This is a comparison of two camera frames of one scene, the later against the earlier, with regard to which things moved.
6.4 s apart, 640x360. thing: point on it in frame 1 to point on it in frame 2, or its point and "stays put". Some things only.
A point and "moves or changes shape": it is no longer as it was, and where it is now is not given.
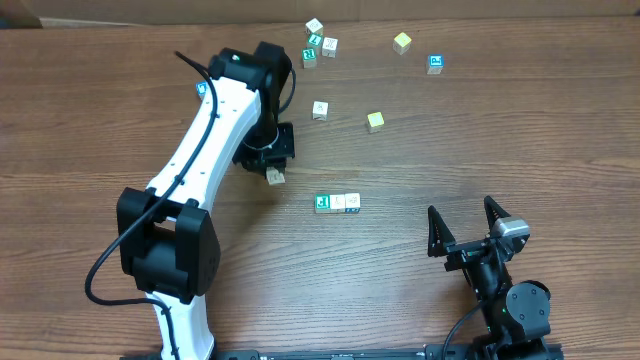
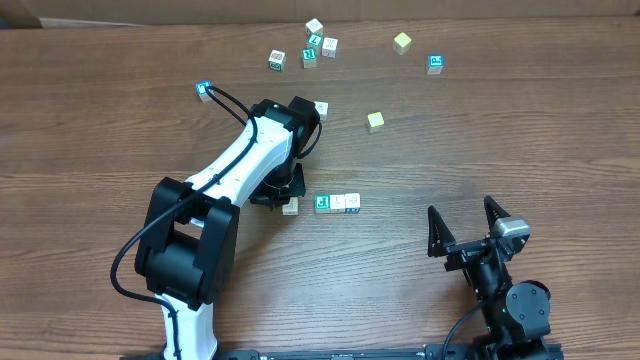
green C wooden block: [322, 202] stays put
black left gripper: [278, 157] to [297, 187]
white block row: [337, 203] stays put
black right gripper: [464, 252] stays put
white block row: [352, 202] stays put
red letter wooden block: [274, 177] moves or changes shape
